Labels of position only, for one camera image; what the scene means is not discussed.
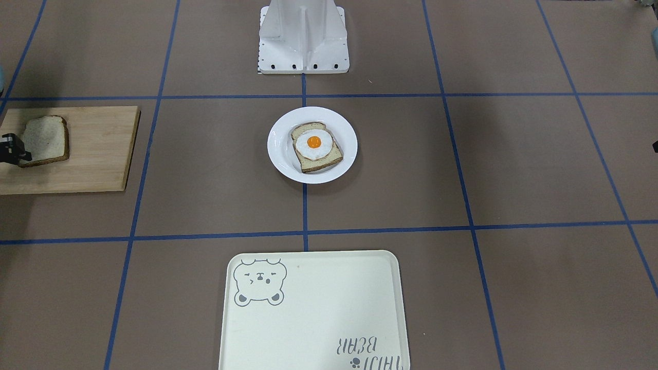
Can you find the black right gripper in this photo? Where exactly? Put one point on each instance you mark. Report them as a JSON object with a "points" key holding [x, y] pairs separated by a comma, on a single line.
{"points": [[10, 148]]}

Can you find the bread slice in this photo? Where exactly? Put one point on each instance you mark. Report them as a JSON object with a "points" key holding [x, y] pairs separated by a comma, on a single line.
{"points": [[307, 166], [47, 139]]}

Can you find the white round plate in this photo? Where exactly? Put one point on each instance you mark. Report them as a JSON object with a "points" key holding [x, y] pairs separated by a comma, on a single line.
{"points": [[282, 152]]}

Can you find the wooden cutting board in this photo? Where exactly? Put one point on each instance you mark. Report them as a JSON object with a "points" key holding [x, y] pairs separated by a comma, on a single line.
{"points": [[101, 143]]}

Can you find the fried egg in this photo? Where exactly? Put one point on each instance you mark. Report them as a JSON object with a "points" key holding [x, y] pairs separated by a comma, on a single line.
{"points": [[314, 144]]}

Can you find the cream bear serving tray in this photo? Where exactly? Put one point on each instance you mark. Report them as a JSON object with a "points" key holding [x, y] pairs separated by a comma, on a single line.
{"points": [[314, 310]]}

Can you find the white metal camera stand base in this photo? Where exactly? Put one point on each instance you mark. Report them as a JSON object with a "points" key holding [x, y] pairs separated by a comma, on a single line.
{"points": [[302, 37]]}

